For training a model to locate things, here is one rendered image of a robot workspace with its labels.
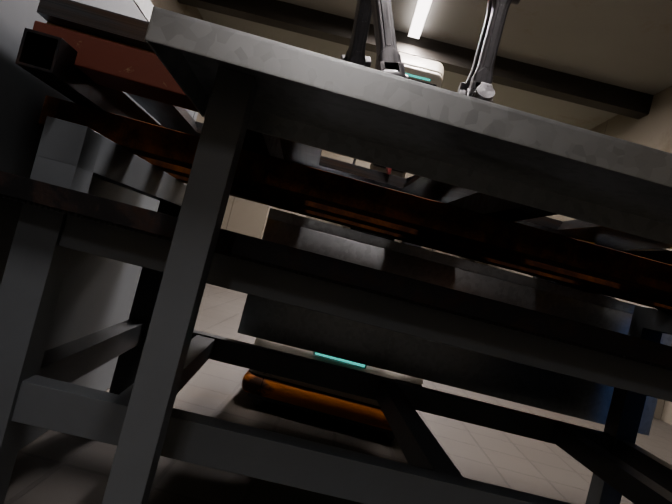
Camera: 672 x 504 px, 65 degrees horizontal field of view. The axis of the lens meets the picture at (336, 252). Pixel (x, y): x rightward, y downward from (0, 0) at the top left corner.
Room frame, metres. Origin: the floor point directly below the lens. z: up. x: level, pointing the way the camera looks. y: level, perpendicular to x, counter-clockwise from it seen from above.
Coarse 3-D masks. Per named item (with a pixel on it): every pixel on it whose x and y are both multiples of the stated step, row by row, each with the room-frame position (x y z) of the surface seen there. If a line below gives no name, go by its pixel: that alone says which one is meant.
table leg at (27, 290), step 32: (96, 160) 0.83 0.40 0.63; (32, 224) 0.77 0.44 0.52; (32, 256) 0.77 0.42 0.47; (64, 256) 0.81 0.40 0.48; (0, 288) 0.77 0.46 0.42; (32, 288) 0.77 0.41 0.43; (0, 320) 0.77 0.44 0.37; (32, 320) 0.77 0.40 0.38; (0, 352) 0.77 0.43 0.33; (32, 352) 0.79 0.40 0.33; (0, 384) 0.77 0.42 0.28; (0, 416) 0.77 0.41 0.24; (0, 448) 0.77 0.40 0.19; (0, 480) 0.80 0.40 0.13
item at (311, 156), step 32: (64, 0) 0.76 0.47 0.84; (96, 32) 0.78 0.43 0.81; (128, 32) 0.77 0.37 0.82; (192, 128) 1.36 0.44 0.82; (288, 160) 1.47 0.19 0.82; (320, 160) 1.43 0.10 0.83; (416, 192) 1.45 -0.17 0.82; (448, 192) 1.32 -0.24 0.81; (544, 224) 1.46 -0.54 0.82; (576, 224) 1.38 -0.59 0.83
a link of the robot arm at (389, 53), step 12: (372, 0) 1.49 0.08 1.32; (384, 0) 1.46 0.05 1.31; (372, 12) 1.49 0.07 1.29; (384, 12) 1.44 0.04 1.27; (384, 24) 1.43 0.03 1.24; (384, 36) 1.42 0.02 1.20; (384, 48) 1.41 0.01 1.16; (396, 48) 1.42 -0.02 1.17; (384, 60) 1.39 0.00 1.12; (396, 60) 1.40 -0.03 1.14; (396, 72) 1.39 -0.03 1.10
